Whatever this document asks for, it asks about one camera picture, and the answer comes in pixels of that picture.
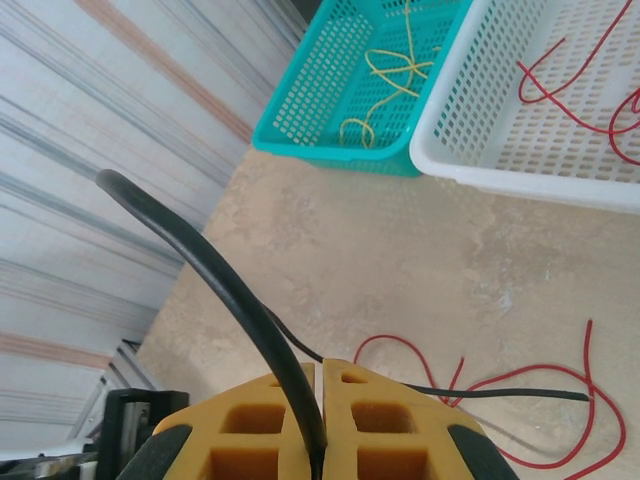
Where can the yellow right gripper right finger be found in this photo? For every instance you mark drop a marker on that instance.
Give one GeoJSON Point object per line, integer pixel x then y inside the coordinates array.
{"type": "Point", "coordinates": [400, 450]}

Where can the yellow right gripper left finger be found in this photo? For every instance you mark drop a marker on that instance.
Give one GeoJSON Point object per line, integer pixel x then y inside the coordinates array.
{"type": "Point", "coordinates": [240, 440]}

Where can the white plastic basket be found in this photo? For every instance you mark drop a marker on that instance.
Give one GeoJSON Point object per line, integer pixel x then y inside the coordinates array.
{"type": "Point", "coordinates": [500, 170]}

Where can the teal plastic basket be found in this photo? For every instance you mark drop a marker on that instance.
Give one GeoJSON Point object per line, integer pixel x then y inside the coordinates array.
{"type": "Point", "coordinates": [310, 115]}

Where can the aluminium table edge frame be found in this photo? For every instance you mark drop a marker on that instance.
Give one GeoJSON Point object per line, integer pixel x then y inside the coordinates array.
{"type": "Point", "coordinates": [132, 360]}

